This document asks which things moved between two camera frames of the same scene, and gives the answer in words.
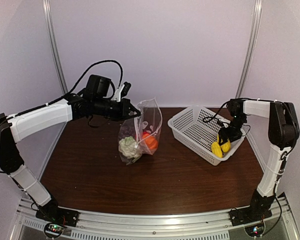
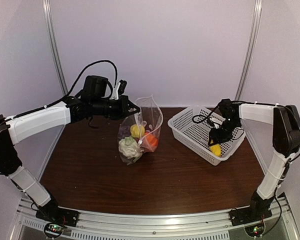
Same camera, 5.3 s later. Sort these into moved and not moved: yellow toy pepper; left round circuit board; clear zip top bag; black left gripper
Moved: yellow toy pepper
Not moved: black left gripper; left round circuit board; clear zip top bag
